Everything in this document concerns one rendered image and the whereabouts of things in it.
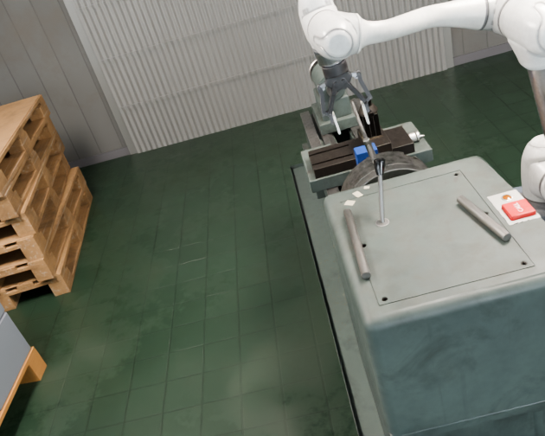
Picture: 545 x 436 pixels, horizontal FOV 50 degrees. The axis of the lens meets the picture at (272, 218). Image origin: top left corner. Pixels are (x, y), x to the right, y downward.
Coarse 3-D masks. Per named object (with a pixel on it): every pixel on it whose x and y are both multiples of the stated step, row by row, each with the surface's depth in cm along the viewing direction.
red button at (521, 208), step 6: (504, 204) 143; (510, 204) 143; (516, 204) 142; (522, 204) 141; (528, 204) 141; (504, 210) 142; (510, 210) 141; (516, 210) 140; (522, 210) 139; (528, 210) 139; (534, 210) 138; (510, 216) 139; (516, 216) 139; (522, 216) 139
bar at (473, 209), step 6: (462, 198) 148; (462, 204) 147; (468, 204) 145; (468, 210) 145; (474, 210) 143; (480, 210) 142; (480, 216) 141; (486, 216) 139; (486, 222) 138; (492, 222) 137; (492, 228) 136; (498, 228) 135; (498, 234) 134; (504, 234) 133; (510, 234) 133; (504, 240) 133
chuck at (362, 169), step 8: (384, 152) 185; (392, 152) 185; (400, 152) 185; (368, 160) 185; (392, 160) 180; (400, 160) 180; (408, 160) 181; (416, 160) 184; (360, 168) 185; (368, 168) 182; (424, 168) 181; (352, 176) 186; (360, 176) 181; (344, 184) 189; (352, 184) 183
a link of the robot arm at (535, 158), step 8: (536, 136) 202; (528, 144) 201; (536, 144) 197; (544, 144) 195; (528, 152) 200; (536, 152) 196; (544, 152) 195; (528, 160) 200; (536, 160) 197; (544, 160) 195; (528, 168) 201; (536, 168) 197; (544, 168) 194; (528, 176) 202; (536, 176) 197; (528, 184) 205; (536, 184) 198; (528, 192) 207; (536, 192) 200; (536, 200) 206; (544, 200) 204
